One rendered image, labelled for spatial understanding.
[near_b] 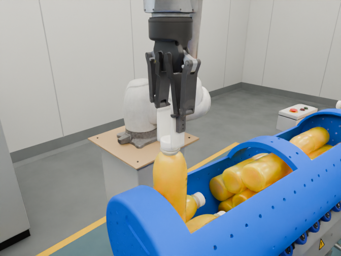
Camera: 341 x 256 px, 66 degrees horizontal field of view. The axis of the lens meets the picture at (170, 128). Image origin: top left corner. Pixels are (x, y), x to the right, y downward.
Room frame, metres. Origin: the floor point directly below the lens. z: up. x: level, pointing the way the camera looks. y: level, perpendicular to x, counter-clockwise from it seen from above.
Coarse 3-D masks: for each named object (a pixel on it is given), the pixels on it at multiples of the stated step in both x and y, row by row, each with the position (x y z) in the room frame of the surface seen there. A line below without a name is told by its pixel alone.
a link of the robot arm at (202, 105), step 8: (200, 0) 1.05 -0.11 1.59; (200, 8) 1.06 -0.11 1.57; (192, 16) 1.04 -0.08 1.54; (200, 16) 1.07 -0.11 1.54; (200, 24) 1.08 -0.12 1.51; (192, 40) 1.06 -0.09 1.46; (192, 48) 1.07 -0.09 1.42; (192, 56) 1.07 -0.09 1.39; (200, 88) 1.11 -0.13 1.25; (200, 96) 1.10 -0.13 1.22; (208, 96) 1.13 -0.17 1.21; (200, 104) 1.10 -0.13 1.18; (208, 104) 1.12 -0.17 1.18; (200, 112) 1.10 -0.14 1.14
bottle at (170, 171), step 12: (156, 156) 0.47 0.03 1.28; (168, 156) 0.45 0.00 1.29; (180, 156) 0.46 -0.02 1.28; (156, 168) 0.45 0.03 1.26; (168, 168) 0.44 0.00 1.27; (180, 168) 0.45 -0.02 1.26; (156, 180) 0.45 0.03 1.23; (168, 180) 0.43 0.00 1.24; (180, 180) 0.44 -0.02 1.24; (168, 192) 0.44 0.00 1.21; (180, 192) 0.44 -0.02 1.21; (180, 204) 0.44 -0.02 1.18; (180, 216) 0.44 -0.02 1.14
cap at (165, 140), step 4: (164, 136) 0.48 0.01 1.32; (168, 136) 0.48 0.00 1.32; (160, 140) 0.47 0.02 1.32; (164, 140) 0.46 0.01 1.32; (168, 140) 0.46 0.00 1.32; (160, 144) 0.47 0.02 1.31; (164, 144) 0.45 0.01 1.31; (168, 144) 0.45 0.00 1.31; (164, 148) 0.46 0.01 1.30; (168, 148) 0.45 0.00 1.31
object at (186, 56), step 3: (186, 54) 0.44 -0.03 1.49; (183, 57) 0.44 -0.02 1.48; (186, 57) 0.43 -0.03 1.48; (189, 57) 0.43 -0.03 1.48; (192, 57) 0.43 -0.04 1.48; (183, 60) 0.44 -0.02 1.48; (192, 60) 0.42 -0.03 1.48; (195, 60) 0.42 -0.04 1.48; (195, 63) 0.42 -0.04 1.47; (183, 66) 0.43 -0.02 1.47; (192, 66) 0.42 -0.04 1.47; (195, 66) 0.42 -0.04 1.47; (192, 69) 0.42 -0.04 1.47; (195, 69) 0.43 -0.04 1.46
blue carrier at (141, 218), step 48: (240, 144) 0.68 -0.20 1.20; (288, 144) 0.61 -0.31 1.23; (144, 192) 0.41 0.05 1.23; (192, 192) 0.63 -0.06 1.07; (288, 192) 0.47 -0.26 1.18; (336, 192) 0.57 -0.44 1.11; (144, 240) 0.34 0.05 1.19; (192, 240) 0.33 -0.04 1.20; (240, 240) 0.36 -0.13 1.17; (288, 240) 0.43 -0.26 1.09
